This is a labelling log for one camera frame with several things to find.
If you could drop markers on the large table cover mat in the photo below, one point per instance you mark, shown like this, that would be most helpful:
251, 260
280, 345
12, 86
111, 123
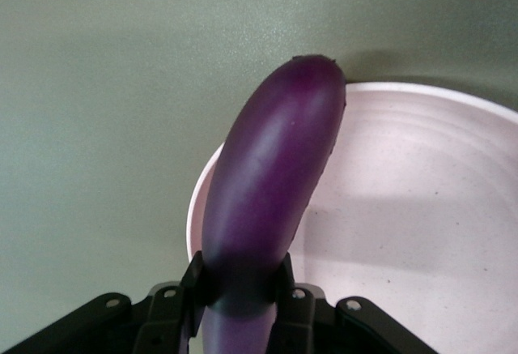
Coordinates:
101, 127

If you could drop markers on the long purple eggplant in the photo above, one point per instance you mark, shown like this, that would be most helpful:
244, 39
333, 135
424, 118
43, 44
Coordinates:
267, 176

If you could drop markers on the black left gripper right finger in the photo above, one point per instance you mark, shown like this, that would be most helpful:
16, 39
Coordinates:
307, 325

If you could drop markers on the pale pink round plate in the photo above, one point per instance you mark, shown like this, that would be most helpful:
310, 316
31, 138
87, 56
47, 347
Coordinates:
404, 208

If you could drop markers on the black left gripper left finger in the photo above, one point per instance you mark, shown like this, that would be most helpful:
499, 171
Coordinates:
154, 325

